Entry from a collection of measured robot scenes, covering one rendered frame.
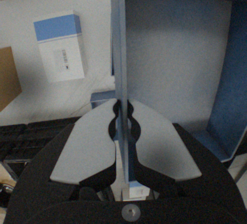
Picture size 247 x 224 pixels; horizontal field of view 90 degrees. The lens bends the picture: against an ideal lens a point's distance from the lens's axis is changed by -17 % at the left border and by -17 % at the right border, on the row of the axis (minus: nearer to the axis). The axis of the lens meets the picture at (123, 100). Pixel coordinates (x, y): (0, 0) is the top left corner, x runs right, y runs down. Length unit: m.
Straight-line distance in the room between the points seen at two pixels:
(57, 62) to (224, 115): 0.43
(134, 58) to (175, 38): 0.05
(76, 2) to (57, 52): 0.18
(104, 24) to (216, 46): 0.39
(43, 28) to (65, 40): 0.07
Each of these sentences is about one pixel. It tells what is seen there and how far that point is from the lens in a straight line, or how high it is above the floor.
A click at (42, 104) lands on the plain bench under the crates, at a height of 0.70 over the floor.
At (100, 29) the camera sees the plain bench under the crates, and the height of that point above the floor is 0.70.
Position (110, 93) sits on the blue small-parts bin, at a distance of 0.55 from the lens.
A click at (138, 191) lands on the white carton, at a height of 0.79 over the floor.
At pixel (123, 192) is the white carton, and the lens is 1.06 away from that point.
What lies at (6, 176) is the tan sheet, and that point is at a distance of 0.91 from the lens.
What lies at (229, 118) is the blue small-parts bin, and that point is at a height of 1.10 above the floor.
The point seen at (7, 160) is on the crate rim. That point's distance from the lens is 0.59.
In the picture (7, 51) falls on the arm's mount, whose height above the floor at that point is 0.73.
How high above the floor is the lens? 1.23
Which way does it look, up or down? 62 degrees down
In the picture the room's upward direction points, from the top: 167 degrees clockwise
